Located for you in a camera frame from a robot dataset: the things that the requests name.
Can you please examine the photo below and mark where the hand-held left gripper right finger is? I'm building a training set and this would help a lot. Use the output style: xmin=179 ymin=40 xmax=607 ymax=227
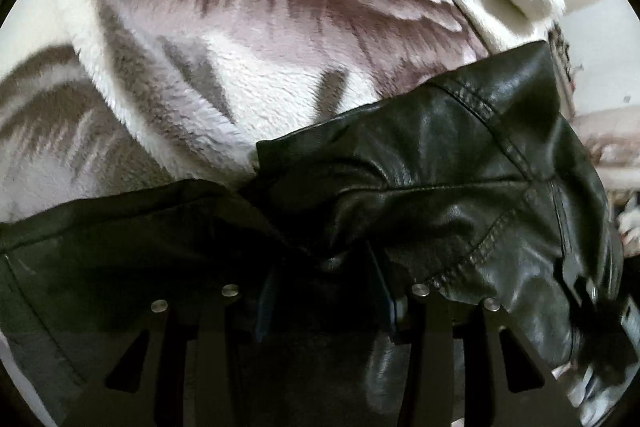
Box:
xmin=370 ymin=252 xmax=583 ymax=427

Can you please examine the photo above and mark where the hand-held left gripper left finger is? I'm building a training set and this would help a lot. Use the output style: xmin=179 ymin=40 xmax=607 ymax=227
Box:
xmin=65 ymin=277 xmax=281 ymax=427

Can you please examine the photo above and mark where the black leather jacket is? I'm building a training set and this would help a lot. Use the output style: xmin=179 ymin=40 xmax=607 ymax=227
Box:
xmin=0 ymin=41 xmax=626 ymax=427

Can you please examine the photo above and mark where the nightstand clutter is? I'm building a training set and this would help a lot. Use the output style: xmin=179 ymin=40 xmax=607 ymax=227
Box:
xmin=549 ymin=27 xmax=581 ymax=108

